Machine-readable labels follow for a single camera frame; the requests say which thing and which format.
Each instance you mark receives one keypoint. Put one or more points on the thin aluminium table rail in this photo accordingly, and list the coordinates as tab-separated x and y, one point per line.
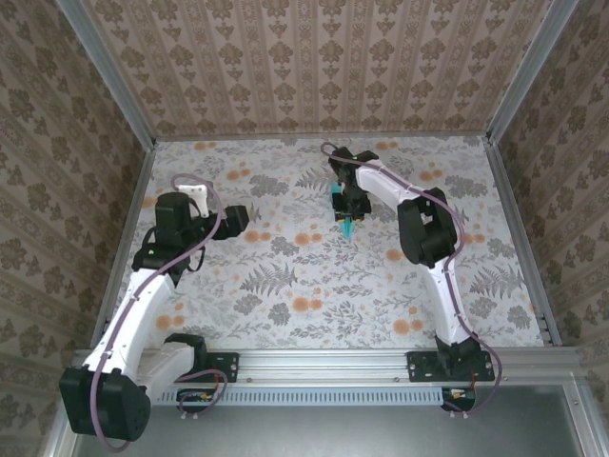
323	138

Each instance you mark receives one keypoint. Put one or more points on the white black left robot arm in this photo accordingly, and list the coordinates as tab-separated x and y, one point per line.
143	304

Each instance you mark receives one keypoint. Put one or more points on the aluminium table side rail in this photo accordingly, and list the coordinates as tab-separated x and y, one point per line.
124	238
521	238

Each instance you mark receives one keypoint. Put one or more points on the wide aluminium base rail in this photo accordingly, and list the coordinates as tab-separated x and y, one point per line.
323	364

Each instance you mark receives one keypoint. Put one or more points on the aluminium frame post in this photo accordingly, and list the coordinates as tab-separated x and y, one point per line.
528	71
108	71

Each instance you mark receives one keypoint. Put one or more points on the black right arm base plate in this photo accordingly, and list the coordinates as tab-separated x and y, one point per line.
418	366

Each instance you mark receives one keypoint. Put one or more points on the turquoise cloth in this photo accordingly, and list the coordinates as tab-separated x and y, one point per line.
348	231

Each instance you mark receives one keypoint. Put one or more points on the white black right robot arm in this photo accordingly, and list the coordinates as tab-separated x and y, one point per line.
380	181

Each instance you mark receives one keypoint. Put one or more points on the grey metal sheet panel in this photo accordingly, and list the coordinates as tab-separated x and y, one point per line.
323	433

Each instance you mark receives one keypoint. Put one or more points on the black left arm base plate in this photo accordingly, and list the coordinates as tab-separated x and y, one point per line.
228	366

